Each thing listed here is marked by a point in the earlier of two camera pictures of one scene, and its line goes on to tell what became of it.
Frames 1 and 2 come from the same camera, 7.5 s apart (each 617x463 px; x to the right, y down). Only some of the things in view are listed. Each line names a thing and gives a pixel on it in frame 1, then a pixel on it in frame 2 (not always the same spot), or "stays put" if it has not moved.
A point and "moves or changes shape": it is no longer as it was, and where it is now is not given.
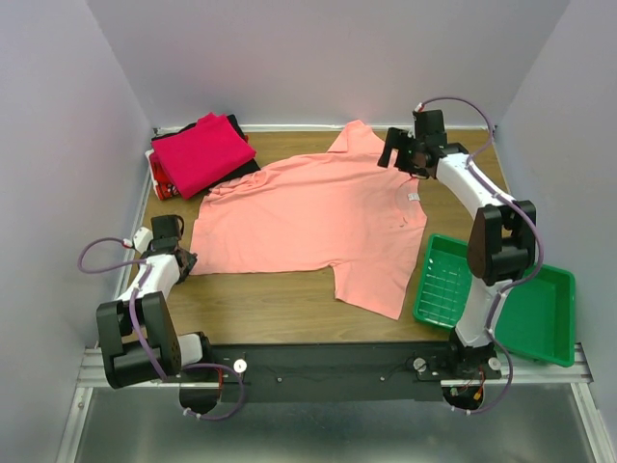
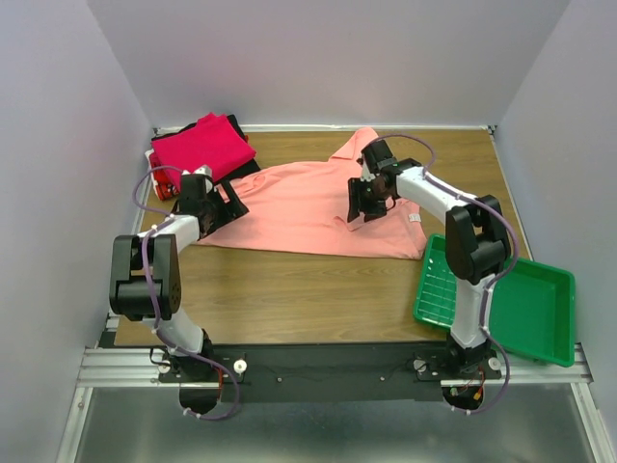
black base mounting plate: (265, 372) stays put
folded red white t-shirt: (163, 186) stays put
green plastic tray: (538, 316) stays put
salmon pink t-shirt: (353, 209) moves or changes shape
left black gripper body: (192, 258) → (212, 207)
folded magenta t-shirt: (198, 157) stays put
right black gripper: (396, 139) → (354, 188)
